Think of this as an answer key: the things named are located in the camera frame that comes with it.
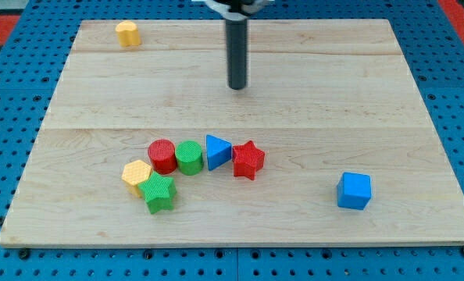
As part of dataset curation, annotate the blue cube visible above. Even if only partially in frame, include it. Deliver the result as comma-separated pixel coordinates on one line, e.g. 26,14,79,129
337,172,373,210

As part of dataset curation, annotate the green star block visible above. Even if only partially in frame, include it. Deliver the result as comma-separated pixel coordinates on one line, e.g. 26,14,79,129
137,172,177,215

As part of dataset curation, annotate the blue triangle block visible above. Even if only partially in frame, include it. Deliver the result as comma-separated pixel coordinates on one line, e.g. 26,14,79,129
205,134,232,171

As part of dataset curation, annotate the yellow hexagon block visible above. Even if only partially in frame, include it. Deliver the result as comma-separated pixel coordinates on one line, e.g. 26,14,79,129
121,160,152,197

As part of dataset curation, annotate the yellow heart block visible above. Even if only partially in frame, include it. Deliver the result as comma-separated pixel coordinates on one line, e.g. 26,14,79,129
115,20,141,47

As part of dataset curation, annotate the red cylinder block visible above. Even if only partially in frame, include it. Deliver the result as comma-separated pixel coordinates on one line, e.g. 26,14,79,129
148,139,177,174

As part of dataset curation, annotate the wooden board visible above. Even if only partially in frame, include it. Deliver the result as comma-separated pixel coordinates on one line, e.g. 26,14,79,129
0,20,464,248

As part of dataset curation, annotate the green cylinder block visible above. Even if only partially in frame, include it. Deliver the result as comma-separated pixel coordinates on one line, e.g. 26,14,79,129
175,140,204,176

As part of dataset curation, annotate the red star block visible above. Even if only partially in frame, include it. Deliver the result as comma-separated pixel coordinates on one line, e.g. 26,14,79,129
232,140,266,180

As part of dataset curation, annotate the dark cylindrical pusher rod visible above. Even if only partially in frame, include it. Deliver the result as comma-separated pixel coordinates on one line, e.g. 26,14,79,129
225,19,248,90

